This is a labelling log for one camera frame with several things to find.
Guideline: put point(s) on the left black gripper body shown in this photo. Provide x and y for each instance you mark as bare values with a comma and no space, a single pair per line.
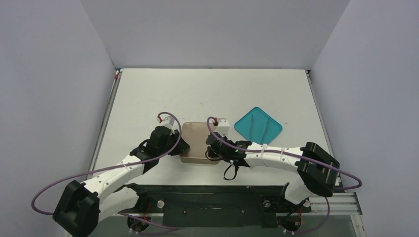
173,139

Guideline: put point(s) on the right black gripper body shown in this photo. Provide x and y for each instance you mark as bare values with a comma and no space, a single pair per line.
211,141

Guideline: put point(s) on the gold cookie tin box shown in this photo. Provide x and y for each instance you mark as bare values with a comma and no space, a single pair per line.
198,160

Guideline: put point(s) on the brown tin lid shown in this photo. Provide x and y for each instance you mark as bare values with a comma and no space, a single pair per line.
195,134

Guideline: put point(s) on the metal tongs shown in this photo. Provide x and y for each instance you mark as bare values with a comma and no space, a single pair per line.
258,127

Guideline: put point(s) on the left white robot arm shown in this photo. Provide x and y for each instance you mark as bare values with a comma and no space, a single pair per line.
83,205

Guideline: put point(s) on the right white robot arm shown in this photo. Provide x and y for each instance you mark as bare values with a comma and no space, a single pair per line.
316,168

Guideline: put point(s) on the teal plastic tray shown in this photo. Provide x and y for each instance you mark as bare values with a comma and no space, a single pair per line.
242,126

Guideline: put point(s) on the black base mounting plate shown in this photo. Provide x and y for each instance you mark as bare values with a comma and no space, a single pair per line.
214,206

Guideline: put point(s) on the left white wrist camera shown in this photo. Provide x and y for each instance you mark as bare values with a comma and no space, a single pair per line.
167,122

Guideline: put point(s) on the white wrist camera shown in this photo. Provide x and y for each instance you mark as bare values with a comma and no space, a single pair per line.
221,126
167,122

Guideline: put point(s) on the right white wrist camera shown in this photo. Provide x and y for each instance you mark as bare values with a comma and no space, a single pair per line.
221,126

